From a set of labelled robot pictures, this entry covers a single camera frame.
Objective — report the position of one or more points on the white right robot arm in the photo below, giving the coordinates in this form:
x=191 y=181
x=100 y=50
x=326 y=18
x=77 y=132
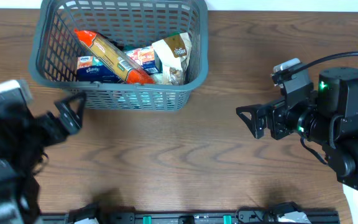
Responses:
x=326 y=114

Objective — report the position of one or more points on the grey plastic lattice basket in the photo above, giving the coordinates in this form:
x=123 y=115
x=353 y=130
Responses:
x=126 y=23

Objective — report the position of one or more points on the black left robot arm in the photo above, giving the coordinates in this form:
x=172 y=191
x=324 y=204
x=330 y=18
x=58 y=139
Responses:
x=23 y=139

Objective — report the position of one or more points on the blue Kleenex tissue multipack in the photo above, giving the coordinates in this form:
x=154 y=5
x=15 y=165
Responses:
x=90 y=69

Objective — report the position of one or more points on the brown snack packet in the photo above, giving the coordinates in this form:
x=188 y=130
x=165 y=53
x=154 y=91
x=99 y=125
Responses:
x=174 y=54

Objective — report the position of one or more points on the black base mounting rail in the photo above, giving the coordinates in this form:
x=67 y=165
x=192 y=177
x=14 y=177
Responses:
x=288 y=212

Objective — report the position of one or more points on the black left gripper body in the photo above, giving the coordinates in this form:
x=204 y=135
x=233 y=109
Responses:
x=54 y=132

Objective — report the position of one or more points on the orange quick cook spaghetti pack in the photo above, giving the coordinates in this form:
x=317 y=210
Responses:
x=114 y=59

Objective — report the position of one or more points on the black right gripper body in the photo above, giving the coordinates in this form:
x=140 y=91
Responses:
x=283 y=124

